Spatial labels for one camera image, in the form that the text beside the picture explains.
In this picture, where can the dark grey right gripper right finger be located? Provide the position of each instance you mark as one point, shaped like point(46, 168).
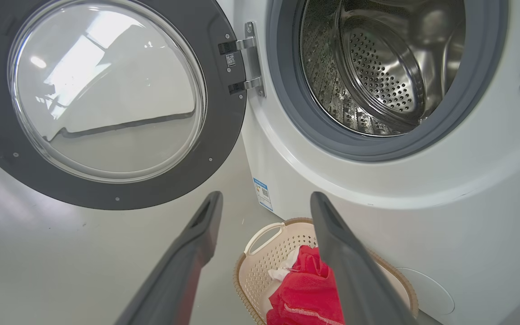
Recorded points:
point(355, 280)

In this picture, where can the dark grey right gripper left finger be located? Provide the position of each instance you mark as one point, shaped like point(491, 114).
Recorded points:
point(183, 271)

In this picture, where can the red and white garment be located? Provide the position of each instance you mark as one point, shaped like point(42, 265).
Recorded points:
point(305, 293)

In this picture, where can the black round glass washer door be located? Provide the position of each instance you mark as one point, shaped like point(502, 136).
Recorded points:
point(224, 135)

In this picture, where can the cream perforated basket brown rim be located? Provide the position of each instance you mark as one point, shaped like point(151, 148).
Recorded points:
point(260, 271)

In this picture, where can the white front-load washing machine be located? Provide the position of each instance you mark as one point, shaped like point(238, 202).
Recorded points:
point(467, 203)

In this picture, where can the stainless steel washing machine drum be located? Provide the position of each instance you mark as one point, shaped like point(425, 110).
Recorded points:
point(377, 67)

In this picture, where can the metal door hinge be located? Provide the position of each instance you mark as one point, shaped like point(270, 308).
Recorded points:
point(253, 58)

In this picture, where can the round white filter cover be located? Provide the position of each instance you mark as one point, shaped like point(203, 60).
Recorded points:
point(427, 289)

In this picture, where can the blue energy label sticker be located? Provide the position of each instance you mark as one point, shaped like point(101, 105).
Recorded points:
point(263, 194)

